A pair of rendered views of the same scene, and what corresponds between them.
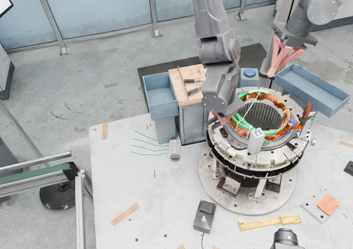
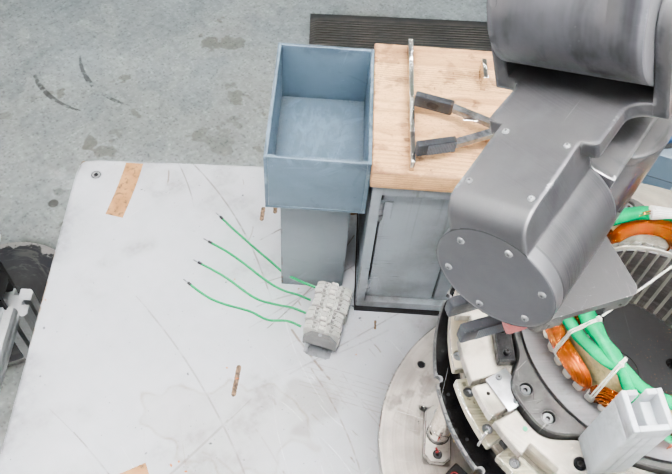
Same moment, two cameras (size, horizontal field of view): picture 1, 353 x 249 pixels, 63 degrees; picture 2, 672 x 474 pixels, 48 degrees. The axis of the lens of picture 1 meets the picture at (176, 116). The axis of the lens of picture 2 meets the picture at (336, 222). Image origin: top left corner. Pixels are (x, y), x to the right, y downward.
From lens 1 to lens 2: 0.32 m
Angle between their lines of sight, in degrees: 6
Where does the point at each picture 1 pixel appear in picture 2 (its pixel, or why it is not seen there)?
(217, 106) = (508, 299)
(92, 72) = not seen: outside the picture
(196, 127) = (416, 265)
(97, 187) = (38, 373)
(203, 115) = not seen: hidden behind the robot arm
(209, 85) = (499, 189)
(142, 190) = (177, 425)
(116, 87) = (236, 55)
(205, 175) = (399, 439)
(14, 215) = not seen: outside the picture
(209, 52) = (547, 10)
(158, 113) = (295, 190)
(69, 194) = not seen: hidden behind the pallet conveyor
